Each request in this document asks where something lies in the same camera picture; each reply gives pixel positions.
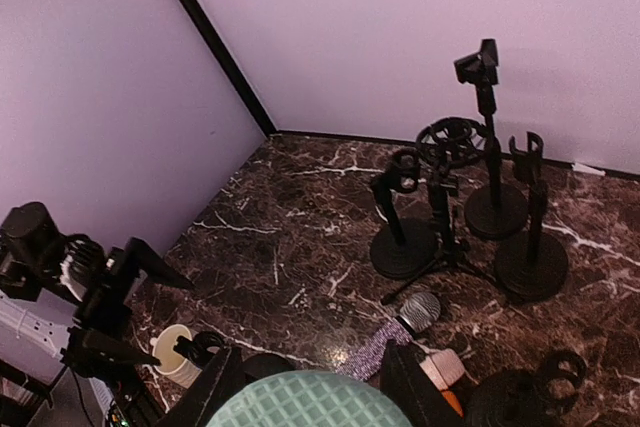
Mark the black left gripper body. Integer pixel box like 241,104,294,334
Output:
73,246,146,340

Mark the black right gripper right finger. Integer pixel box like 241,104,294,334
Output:
379,339,463,427

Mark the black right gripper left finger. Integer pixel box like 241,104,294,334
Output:
159,347,244,427

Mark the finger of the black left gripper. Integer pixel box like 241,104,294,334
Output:
64,327,161,377
122,237,194,290

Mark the beige pink microphone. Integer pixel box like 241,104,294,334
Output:
420,349,466,391

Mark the orange microphone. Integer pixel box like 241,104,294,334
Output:
441,390,464,417

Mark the glitter purple silver microphone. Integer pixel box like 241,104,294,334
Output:
336,291,441,381

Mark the mint green microphone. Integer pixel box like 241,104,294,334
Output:
208,371,411,427

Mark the black stand of purple microphone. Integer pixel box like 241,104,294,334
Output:
465,349,587,426

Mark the black stand of blue microphone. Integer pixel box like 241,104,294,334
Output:
369,148,438,280

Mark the black tripod microphone stand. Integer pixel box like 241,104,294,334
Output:
380,117,497,305

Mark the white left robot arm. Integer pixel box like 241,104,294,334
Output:
1,201,193,417

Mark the cream ceramic mug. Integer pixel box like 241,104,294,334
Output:
149,324,202,389

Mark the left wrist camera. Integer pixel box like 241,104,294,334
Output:
59,234,106,302

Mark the left black frame post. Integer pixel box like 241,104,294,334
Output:
178,0,278,137

